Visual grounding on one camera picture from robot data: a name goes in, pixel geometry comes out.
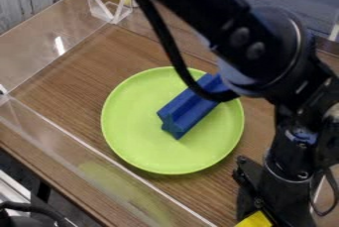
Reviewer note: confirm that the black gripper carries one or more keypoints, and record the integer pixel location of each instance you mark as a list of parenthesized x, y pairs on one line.
[(277, 189)]

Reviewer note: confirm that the yellow toy banana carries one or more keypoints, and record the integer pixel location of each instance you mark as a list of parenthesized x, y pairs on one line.
[(255, 220)]

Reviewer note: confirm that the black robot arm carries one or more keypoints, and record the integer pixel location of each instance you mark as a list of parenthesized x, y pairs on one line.
[(269, 61)]

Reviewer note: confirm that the green round plate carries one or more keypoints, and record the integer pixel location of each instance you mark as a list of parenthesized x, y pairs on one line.
[(131, 126)]

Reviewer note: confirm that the blue plastic block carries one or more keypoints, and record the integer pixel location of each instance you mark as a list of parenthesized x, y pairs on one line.
[(183, 112)]

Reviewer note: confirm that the clear acrylic corner bracket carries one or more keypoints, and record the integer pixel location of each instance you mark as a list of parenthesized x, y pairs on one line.
[(108, 11)]

